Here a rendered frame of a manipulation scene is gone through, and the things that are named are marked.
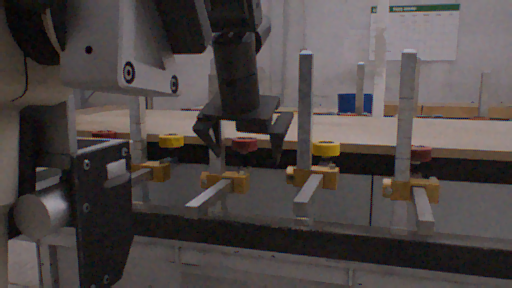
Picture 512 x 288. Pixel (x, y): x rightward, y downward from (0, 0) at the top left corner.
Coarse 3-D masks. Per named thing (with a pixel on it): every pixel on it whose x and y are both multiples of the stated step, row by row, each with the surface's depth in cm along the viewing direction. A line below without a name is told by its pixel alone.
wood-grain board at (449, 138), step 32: (96, 128) 167; (128, 128) 167; (160, 128) 167; (224, 128) 168; (320, 128) 167; (352, 128) 167; (384, 128) 167; (416, 128) 167; (448, 128) 167; (480, 128) 167
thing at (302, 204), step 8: (312, 176) 117; (320, 176) 117; (312, 184) 109; (320, 184) 114; (304, 192) 102; (312, 192) 102; (296, 200) 96; (304, 200) 96; (312, 200) 102; (296, 208) 96; (304, 208) 95
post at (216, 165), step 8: (208, 80) 125; (216, 80) 124; (216, 88) 124; (224, 144) 130; (224, 152) 130; (216, 160) 128; (224, 160) 130; (216, 168) 128; (224, 168) 131; (224, 200) 132; (216, 208) 130
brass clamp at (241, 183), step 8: (200, 176) 130; (208, 176) 129; (216, 176) 128; (224, 176) 127; (232, 176) 127; (240, 176) 126; (248, 176) 129; (200, 184) 130; (208, 184) 129; (240, 184) 126; (248, 184) 129; (232, 192) 127; (240, 192) 127
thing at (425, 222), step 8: (416, 176) 123; (416, 192) 108; (424, 192) 108; (416, 200) 102; (424, 200) 102; (416, 208) 96; (424, 208) 96; (416, 216) 95; (424, 216) 91; (432, 216) 91; (416, 224) 94; (424, 224) 89; (432, 224) 88; (424, 232) 89; (432, 232) 89
